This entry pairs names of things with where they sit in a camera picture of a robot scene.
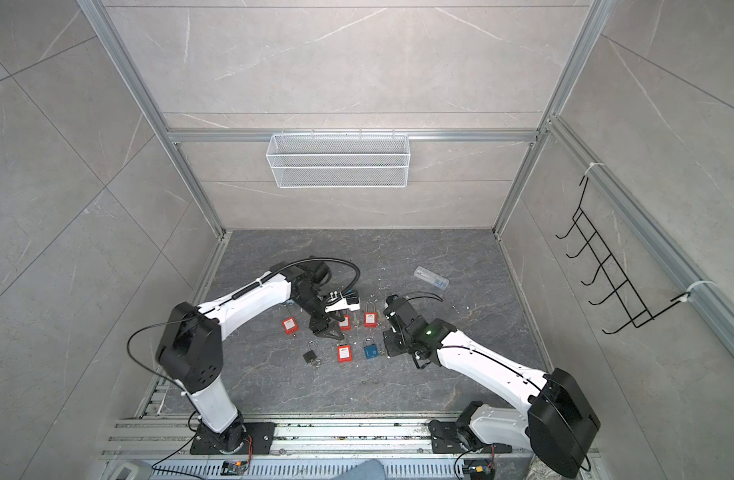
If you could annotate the white wire mesh basket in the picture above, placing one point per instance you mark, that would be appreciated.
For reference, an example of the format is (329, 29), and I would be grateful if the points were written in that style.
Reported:
(339, 160)

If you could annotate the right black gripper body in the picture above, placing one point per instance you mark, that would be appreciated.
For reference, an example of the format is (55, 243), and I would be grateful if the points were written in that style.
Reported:
(397, 344)

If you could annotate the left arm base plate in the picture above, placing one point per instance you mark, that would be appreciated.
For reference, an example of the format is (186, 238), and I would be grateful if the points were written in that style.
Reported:
(255, 436)

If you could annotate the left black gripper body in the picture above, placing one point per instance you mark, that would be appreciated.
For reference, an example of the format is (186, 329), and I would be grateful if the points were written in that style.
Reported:
(315, 305)

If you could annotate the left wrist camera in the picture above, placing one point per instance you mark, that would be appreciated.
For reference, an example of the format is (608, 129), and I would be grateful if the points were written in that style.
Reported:
(339, 301)

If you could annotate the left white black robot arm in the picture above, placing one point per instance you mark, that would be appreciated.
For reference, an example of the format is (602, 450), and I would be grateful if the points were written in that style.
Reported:
(190, 349)

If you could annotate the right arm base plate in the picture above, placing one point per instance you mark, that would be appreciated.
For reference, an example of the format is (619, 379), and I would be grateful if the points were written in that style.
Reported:
(447, 437)

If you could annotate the small black padlock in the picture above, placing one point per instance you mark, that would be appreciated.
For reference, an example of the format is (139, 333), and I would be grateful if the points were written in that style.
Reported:
(310, 356)

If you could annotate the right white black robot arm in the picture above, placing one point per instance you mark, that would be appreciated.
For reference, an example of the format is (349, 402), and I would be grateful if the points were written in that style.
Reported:
(552, 416)

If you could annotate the red padlock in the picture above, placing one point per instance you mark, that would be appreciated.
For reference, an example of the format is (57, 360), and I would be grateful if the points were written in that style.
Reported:
(371, 316)
(345, 324)
(290, 324)
(344, 353)

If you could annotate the black wire hook rack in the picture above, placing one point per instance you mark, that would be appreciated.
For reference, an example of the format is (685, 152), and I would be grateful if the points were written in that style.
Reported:
(610, 270)

